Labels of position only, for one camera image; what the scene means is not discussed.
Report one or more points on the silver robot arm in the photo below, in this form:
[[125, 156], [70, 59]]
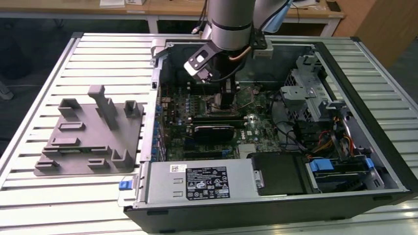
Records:
[[228, 24]]

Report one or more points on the CPU socket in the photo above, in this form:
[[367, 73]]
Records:
[[212, 107]]

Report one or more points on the black RAM slot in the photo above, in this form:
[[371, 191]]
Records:
[[215, 124], [215, 120], [215, 117]]

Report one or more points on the silver drive cage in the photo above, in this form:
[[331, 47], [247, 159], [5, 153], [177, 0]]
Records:
[[300, 98]]

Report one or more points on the black graphics card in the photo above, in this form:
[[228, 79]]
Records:
[[213, 134]]

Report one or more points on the silver chipset heat sink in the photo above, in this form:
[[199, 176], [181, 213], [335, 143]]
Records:
[[247, 149]]

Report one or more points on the green motherboard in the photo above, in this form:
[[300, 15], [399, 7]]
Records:
[[177, 144]]

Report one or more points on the white cardboard box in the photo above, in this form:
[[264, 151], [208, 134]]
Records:
[[134, 1], [110, 3]]

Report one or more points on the small black desk object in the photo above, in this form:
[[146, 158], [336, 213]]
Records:
[[332, 5]]

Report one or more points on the black plastic drive cover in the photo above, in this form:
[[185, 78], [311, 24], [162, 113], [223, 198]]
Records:
[[280, 173]]

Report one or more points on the blue disk carrier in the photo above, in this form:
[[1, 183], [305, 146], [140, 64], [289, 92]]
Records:
[[320, 166]]

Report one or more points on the grey parts rack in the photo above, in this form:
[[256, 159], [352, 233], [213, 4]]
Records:
[[90, 137]]

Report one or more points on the wooden cabinet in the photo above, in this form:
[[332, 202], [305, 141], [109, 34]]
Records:
[[384, 29]]

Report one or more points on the silver power supply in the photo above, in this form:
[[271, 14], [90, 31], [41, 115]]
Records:
[[162, 186]]

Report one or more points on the wooden desk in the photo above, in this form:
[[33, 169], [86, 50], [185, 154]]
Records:
[[81, 11]]

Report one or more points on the blue case latch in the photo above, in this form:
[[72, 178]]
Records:
[[125, 185]]

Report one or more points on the metal disk bay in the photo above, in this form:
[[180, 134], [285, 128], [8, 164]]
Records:
[[341, 181]]

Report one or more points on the green RAM stick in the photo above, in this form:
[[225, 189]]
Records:
[[74, 149]]

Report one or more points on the black PC case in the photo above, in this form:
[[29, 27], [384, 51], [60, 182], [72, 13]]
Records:
[[228, 218]]

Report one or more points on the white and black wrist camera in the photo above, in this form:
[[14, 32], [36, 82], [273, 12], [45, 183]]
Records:
[[197, 60]]

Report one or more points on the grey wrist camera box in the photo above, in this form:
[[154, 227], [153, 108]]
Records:
[[261, 52]]

